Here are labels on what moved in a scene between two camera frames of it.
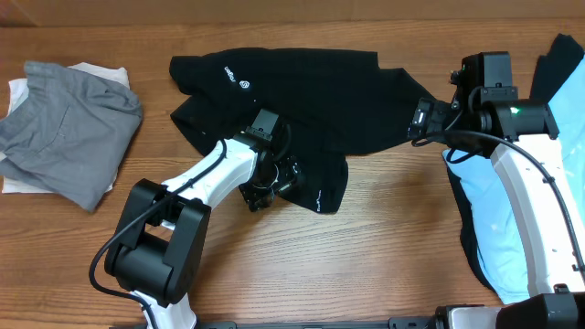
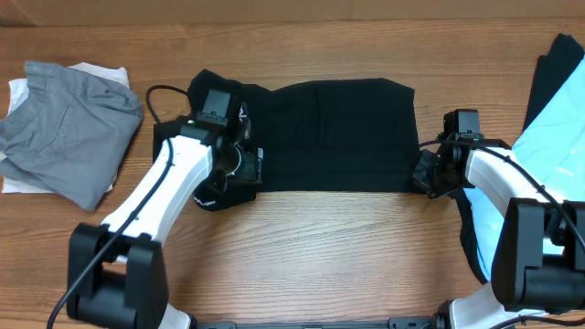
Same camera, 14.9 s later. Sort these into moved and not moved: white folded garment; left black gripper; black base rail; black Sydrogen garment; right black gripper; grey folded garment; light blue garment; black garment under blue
Moved: left black gripper; right black gripper; black Sydrogen garment
Not moved: grey folded garment; light blue garment; black garment under blue; black base rail; white folded garment
